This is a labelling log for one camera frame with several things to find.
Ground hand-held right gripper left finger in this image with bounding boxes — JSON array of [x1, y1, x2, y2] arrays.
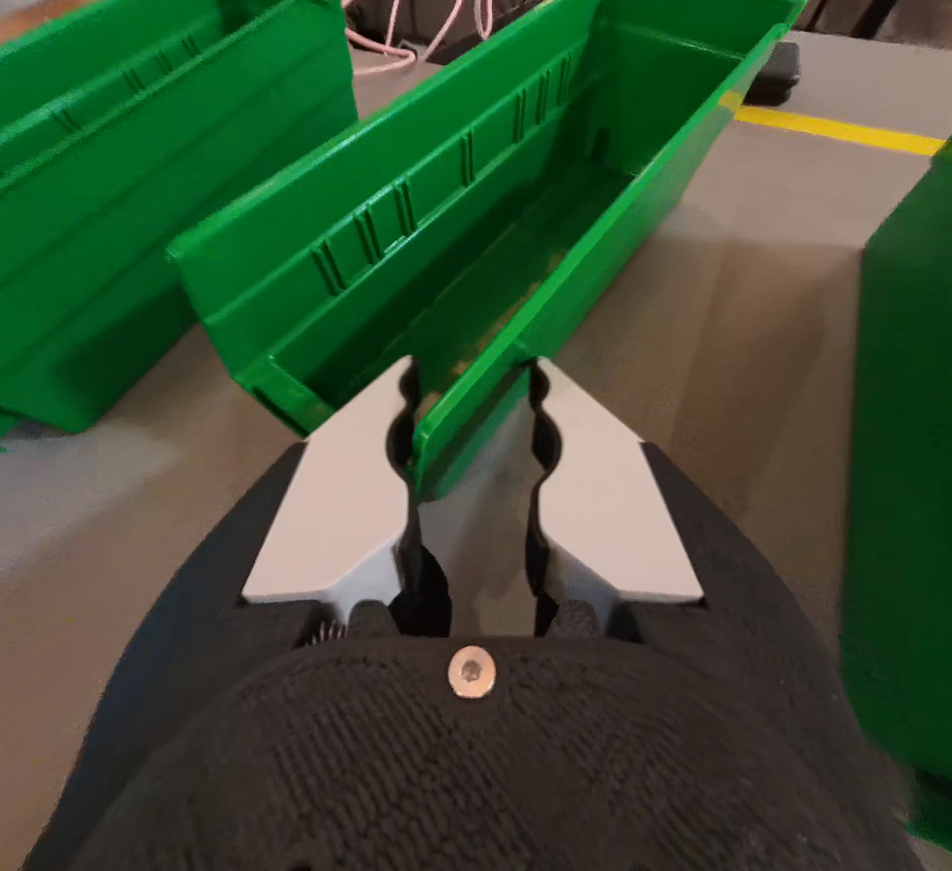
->
[[240, 355, 453, 640]]

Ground yellow tape strip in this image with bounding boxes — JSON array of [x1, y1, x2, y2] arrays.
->
[[735, 105, 947, 158]]

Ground black charging hub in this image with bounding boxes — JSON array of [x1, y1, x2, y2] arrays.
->
[[744, 41, 803, 106]]

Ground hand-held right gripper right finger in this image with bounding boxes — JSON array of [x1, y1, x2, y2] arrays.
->
[[524, 356, 708, 637]]

